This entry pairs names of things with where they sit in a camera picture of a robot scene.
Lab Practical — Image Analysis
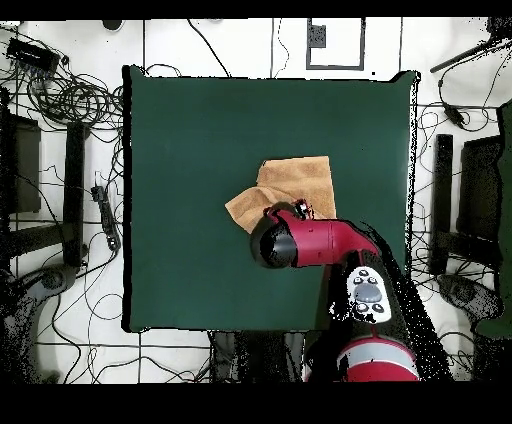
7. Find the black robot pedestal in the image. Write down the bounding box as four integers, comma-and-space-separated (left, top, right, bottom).
209, 330, 309, 383

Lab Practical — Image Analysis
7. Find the black upright bar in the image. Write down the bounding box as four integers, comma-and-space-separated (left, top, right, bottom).
429, 133, 454, 275
62, 121, 87, 268

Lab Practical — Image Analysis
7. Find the long black cable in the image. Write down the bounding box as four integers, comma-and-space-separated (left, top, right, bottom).
186, 18, 232, 78

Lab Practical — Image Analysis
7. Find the black cable tangle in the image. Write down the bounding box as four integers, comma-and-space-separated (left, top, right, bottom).
23, 67, 125, 131

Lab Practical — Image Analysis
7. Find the dark flat panel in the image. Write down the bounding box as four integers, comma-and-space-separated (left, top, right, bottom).
457, 135, 503, 241
0, 113, 42, 215

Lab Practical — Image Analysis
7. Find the grey stand base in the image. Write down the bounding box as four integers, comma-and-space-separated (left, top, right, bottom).
0, 263, 79, 383
435, 273, 505, 321

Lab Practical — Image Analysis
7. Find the black power strip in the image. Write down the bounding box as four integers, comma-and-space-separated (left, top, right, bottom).
90, 184, 122, 252

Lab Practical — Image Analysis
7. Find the dark green table cloth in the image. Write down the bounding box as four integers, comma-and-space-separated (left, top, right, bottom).
121, 64, 421, 335

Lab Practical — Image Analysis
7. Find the grey rectangular frame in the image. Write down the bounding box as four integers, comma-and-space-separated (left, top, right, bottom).
306, 17, 366, 72

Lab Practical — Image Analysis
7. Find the black stand rod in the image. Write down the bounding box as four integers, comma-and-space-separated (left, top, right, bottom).
429, 17, 512, 74

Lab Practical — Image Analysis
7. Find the black electronics box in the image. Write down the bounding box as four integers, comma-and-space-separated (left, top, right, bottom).
5, 37, 61, 73

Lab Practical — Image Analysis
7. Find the black power adapter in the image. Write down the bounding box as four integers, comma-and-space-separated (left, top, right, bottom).
437, 77, 467, 129

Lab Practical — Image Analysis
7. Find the orange terry towel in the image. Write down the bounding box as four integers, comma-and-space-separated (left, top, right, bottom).
224, 155, 338, 235

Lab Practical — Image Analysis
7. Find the green cloth on side table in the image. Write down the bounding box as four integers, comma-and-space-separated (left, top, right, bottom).
475, 99, 512, 339

